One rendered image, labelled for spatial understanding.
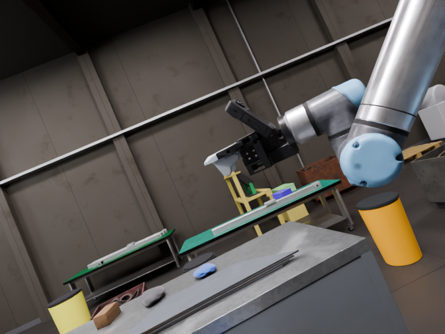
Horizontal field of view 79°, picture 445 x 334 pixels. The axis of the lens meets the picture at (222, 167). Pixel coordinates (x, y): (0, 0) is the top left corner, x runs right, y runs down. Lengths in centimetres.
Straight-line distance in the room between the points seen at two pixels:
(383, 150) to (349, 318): 67
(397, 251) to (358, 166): 264
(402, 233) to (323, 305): 211
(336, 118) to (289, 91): 723
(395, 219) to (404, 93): 252
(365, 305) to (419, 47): 76
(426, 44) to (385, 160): 15
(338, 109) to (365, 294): 63
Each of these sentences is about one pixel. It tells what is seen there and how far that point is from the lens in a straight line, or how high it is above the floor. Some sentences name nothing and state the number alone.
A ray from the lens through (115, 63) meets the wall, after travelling 810.
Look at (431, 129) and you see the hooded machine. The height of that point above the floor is 35.
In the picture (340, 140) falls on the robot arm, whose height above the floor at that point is 137.
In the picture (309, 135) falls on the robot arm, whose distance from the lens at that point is 57.
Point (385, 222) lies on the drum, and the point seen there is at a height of 43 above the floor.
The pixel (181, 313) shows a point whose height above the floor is 107.
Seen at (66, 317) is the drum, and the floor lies 49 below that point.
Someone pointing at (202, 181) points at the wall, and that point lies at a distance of 704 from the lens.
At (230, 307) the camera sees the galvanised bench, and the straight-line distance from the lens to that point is 88.
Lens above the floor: 140
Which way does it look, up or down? 2 degrees up
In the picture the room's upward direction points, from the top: 24 degrees counter-clockwise
